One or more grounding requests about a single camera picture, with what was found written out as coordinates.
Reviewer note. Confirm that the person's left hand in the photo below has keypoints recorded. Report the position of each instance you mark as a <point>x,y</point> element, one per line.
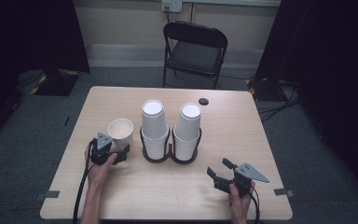
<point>98,175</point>

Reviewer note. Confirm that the grey tape strip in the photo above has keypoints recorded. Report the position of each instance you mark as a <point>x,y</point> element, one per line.
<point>48,194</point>
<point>283,192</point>

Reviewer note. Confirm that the black curtain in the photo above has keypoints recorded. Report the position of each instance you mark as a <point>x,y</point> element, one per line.
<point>28,37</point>
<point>332,77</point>

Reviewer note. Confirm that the black marker pen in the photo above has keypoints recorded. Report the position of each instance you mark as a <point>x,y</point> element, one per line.
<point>66,120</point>

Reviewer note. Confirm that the black stand base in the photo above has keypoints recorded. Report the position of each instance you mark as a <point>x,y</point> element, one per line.
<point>56,84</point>
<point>265,90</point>

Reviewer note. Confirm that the black double cup holder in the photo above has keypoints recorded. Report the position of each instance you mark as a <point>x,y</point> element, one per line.
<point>169,155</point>

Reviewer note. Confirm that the white wall socket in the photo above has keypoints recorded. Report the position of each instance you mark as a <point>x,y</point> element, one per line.
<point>172,5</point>

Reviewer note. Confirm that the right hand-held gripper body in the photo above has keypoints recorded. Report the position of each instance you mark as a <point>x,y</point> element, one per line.
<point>248,172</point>

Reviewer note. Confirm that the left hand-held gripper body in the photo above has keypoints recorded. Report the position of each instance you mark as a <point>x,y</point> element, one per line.
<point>103,146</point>

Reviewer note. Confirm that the stack of white paper cups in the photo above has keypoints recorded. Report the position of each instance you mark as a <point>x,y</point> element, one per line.
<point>188,124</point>
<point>154,124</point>

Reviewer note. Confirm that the single white paper cup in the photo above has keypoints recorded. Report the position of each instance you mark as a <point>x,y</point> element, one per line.
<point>121,130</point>

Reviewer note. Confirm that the black table grommet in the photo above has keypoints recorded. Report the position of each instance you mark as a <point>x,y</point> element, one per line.
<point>203,101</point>

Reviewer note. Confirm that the person's right hand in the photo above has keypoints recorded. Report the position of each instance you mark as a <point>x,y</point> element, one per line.
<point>240,205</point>

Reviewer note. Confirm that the black folding chair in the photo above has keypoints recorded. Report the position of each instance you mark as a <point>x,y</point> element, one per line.
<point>194,57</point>

